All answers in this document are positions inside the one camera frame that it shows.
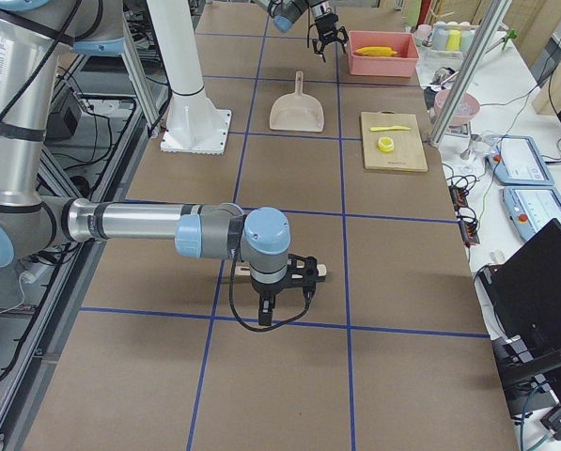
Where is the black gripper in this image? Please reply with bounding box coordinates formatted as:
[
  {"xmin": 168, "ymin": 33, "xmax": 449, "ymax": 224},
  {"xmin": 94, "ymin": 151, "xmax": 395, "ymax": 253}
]
[
  {"xmin": 250, "ymin": 254, "xmax": 319, "ymax": 327},
  {"xmin": 311, "ymin": 11, "xmax": 349, "ymax": 62}
]

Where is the beige brush with black bristles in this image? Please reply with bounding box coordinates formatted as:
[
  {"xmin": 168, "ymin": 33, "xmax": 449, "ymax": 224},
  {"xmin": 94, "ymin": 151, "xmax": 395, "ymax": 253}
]
[{"xmin": 234, "ymin": 264, "xmax": 327, "ymax": 277}]

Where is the yellow toy corn cob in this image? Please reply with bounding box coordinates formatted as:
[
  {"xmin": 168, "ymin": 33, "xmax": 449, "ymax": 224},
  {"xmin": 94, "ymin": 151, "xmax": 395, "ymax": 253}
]
[{"xmin": 354, "ymin": 46, "xmax": 398, "ymax": 57}]

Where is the beige plastic dustpan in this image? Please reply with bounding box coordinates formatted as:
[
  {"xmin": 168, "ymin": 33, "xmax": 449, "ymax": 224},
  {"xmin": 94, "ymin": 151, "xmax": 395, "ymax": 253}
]
[{"xmin": 269, "ymin": 70, "xmax": 325, "ymax": 132}]

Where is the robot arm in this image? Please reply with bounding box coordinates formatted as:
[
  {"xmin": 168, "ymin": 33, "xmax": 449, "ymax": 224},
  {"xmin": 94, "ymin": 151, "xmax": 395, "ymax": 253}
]
[
  {"xmin": 254, "ymin": 0, "xmax": 349, "ymax": 62},
  {"xmin": 0, "ymin": 1, "xmax": 321, "ymax": 332}
]

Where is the pink plastic bin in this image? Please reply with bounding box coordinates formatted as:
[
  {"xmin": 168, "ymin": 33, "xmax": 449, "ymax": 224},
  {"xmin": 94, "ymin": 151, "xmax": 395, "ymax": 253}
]
[{"xmin": 347, "ymin": 30, "xmax": 419, "ymax": 78}]

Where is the yellow toy knife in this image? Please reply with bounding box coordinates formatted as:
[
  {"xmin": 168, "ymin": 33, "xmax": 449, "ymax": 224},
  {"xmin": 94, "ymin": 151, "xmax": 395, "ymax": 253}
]
[{"xmin": 369, "ymin": 125, "xmax": 412, "ymax": 132}]

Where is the light blue plastic cup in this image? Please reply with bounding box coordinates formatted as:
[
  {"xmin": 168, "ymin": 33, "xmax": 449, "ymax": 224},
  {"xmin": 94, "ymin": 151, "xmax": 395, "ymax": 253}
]
[{"xmin": 431, "ymin": 21, "xmax": 449, "ymax": 51}]

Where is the yellow lemon slice toy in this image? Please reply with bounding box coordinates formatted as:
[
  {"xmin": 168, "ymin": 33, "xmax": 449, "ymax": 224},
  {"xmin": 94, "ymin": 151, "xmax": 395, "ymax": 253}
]
[{"xmin": 377, "ymin": 136, "xmax": 395, "ymax": 153}]

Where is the wooden cutting board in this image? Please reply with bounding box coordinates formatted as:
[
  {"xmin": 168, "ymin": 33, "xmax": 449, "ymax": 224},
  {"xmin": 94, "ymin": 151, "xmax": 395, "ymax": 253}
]
[{"xmin": 360, "ymin": 112, "xmax": 428, "ymax": 173}]

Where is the yellow plastic cup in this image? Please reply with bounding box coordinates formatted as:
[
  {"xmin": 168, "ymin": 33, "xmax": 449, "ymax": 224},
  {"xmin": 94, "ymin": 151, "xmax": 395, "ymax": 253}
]
[{"xmin": 445, "ymin": 29, "xmax": 461, "ymax": 52}]

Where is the pink bowl with ice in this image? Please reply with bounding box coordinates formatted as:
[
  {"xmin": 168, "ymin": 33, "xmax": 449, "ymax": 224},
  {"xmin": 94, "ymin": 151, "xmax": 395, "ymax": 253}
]
[{"xmin": 433, "ymin": 89, "xmax": 480, "ymax": 126}]

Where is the grey digital scale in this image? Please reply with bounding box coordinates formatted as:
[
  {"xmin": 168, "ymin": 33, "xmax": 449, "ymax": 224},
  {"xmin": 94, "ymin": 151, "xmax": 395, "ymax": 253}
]
[{"xmin": 430, "ymin": 124, "xmax": 471, "ymax": 140}]

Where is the upper blue teach pendant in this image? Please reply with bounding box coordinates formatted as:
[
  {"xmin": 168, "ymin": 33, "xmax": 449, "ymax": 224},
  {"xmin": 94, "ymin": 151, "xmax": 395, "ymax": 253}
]
[{"xmin": 486, "ymin": 135, "xmax": 554, "ymax": 186}]

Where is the blue teach pendant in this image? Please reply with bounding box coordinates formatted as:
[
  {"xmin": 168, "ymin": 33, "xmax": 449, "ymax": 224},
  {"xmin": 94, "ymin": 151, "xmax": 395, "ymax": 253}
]
[
  {"xmin": 502, "ymin": 186, "xmax": 561, "ymax": 241},
  {"xmin": 486, "ymin": 135, "xmax": 554, "ymax": 186}
]

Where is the lower blue teach pendant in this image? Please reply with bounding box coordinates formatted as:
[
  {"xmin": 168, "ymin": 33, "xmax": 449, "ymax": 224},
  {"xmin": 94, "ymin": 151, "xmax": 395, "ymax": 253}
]
[{"xmin": 502, "ymin": 186, "xmax": 561, "ymax": 241}]

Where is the black monitor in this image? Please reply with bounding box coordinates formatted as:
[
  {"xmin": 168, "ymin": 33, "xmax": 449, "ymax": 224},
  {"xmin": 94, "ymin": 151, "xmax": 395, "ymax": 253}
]
[{"xmin": 479, "ymin": 219, "xmax": 561, "ymax": 403}]

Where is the aluminium frame post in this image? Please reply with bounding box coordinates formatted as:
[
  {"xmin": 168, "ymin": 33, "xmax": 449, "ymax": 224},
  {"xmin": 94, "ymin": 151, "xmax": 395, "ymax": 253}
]
[{"xmin": 428, "ymin": 0, "xmax": 512, "ymax": 148}]

